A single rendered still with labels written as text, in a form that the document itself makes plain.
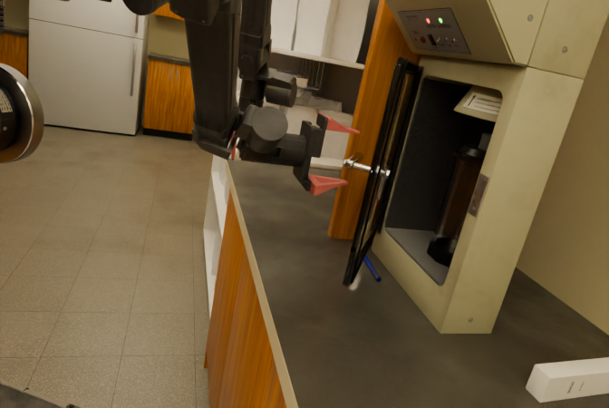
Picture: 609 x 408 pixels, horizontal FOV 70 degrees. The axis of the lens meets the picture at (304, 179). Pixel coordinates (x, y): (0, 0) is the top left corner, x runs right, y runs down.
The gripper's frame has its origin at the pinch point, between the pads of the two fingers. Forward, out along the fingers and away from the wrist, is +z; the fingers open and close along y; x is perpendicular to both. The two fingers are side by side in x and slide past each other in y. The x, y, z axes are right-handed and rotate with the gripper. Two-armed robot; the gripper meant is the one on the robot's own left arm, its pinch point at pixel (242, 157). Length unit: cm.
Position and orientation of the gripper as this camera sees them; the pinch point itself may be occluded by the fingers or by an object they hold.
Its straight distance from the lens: 106.3
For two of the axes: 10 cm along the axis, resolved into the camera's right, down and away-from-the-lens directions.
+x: -2.4, -3.2, 9.2
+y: 9.5, 1.1, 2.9
